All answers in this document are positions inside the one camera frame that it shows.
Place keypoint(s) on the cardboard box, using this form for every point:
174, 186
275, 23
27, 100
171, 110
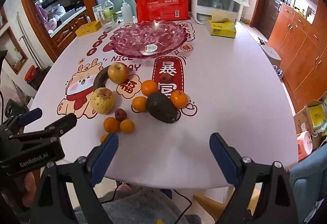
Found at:
310, 116

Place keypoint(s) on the orange tangerine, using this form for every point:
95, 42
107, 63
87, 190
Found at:
127, 126
103, 138
179, 99
111, 124
138, 104
149, 88

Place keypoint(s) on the printed pink tablecloth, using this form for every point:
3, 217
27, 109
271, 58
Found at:
230, 99

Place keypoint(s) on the yellow wooden stool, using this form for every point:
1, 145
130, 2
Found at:
209, 204

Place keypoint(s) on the clear drinking glass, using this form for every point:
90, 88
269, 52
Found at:
108, 25

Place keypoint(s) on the wooden sideboard cabinet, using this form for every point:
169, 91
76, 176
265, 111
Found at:
299, 60

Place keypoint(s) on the white squeeze bottle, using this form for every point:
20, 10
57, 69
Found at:
125, 12

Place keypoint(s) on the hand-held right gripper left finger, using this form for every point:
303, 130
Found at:
107, 152

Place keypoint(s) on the dark green avocado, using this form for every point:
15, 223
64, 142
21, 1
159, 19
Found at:
161, 107

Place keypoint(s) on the speckled yellow pear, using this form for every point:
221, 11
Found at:
102, 100

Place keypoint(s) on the flat yellow box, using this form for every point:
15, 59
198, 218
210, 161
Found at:
88, 28

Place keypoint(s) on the yellow green tissue box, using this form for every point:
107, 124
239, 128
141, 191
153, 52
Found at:
221, 30

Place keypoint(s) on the grey fleece garment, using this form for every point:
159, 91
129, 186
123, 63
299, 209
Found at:
140, 206

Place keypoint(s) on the wooden framed wall niche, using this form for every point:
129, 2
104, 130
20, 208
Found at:
15, 51

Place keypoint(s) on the small white carton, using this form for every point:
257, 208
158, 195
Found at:
97, 13

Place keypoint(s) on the pink glass fruit bowl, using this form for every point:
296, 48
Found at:
153, 35

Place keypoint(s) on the white orange plastic container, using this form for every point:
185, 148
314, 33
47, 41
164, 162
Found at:
305, 146

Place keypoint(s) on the small red lychee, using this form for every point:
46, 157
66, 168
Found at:
166, 78
120, 114

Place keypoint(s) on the dark wooden door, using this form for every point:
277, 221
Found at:
272, 2

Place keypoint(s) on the dark overripe banana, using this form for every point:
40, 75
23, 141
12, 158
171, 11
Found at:
100, 78

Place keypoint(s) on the clear glass bottle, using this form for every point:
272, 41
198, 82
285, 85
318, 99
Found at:
108, 8

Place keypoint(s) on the red paper cup package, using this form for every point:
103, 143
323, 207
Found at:
163, 5

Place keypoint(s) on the grey round bin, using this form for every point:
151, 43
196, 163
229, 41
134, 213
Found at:
271, 56

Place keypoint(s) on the person's left hand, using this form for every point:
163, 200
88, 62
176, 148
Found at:
29, 185

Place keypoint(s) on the yellow red apple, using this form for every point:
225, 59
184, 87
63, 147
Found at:
118, 73

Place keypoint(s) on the light blue chair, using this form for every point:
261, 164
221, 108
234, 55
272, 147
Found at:
306, 183

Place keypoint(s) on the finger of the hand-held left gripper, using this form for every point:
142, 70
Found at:
63, 122
32, 114

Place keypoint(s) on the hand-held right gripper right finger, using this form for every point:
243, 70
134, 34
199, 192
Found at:
222, 155

